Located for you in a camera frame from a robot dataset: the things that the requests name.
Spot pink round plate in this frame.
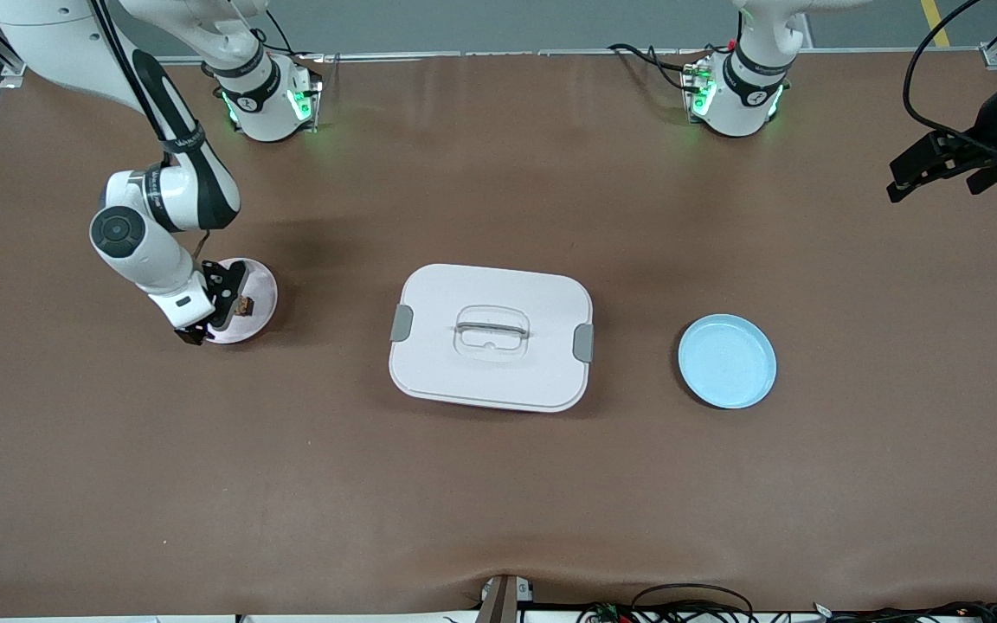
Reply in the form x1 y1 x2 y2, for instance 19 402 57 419
203 257 280 345

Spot light blue round plate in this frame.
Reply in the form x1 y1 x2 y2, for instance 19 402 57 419
678 313 778 410

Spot brown table mat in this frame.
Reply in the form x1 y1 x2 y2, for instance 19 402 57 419
0 50 997 617

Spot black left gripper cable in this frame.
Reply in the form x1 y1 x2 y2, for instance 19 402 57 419
902 0 997 161

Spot black right arm base cables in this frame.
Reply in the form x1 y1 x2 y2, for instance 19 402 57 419
256 9 326 63

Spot black arm base cables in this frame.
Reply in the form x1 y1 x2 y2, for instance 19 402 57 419
608 42 711 94
256 9 326 63

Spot black left arm base cables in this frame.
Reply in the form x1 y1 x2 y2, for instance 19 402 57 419
608 42 711 94

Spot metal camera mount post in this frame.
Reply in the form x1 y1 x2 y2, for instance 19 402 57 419
474 575 536 623

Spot black cable bundle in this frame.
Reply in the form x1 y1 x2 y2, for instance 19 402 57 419
576 583 997 623

